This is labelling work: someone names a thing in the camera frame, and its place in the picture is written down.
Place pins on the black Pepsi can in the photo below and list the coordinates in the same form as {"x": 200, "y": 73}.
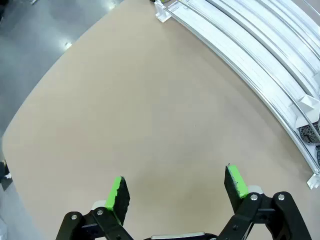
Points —
{"x": 308, "y": 133}

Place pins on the white can dispenser rack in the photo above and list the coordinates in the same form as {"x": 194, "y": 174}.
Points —
{"x": 250, "y": 50}

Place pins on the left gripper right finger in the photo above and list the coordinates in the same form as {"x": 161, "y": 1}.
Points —
{"x": 237, "y": 190}

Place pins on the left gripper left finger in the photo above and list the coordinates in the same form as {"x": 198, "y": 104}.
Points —
{"x": 117, "y": 200}

